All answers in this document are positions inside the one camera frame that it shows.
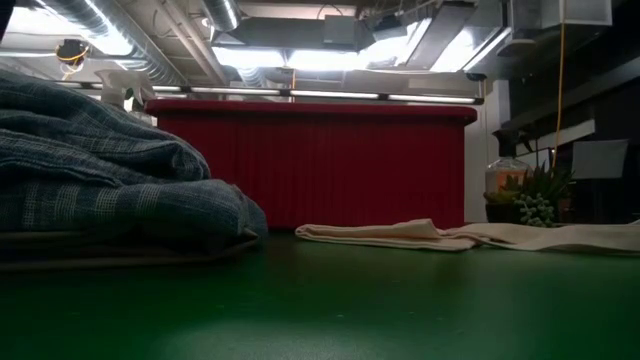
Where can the khaki trousers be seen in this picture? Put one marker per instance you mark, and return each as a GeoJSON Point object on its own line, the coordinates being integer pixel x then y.
{"type": "Point", "coordinates": [125, 252]}

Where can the blue striped shirt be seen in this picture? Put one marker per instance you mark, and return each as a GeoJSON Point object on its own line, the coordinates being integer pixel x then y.
{"type": "Point", "coordinates": [100, 165]}

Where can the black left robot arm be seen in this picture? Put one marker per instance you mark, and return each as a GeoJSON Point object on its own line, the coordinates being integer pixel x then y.
{"type": "Point", "coordinates": [4, 15]}

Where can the red plastic laundry bin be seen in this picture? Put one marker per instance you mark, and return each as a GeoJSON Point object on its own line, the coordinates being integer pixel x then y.
{"type": "Point", "coordinates": [325, 165]}

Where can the bright ceiling light panel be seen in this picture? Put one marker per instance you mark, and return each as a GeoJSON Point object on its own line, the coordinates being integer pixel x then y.
{"type": "Point", "coordinates": [300, 59]}

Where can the cream canvas tote bag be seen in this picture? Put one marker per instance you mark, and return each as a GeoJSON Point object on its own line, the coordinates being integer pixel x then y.
{"type": "Point", "coordinates": [450, 237]}

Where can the small potted succulent plant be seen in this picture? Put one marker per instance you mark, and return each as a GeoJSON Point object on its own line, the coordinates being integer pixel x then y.
{"type": "Point", "coordinates": [537, 207]}

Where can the clear plastic spray bottle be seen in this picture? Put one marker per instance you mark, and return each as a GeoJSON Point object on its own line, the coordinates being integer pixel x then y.
{"type": "Point", "coordinates": [117, 85]}

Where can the grey rectangular ceiling duct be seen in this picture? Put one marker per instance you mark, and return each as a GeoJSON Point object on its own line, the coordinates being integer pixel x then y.
{"type": "Point", "coordinates": [300, 32]}

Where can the round silver duct pipe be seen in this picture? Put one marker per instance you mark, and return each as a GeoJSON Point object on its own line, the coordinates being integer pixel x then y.
{"type": "Point", "coordinates": [222, 15]}

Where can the silver ventilation duct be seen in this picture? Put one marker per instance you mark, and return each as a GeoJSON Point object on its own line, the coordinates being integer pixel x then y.
{"type": "Point", "coordinates": [130, 45]}

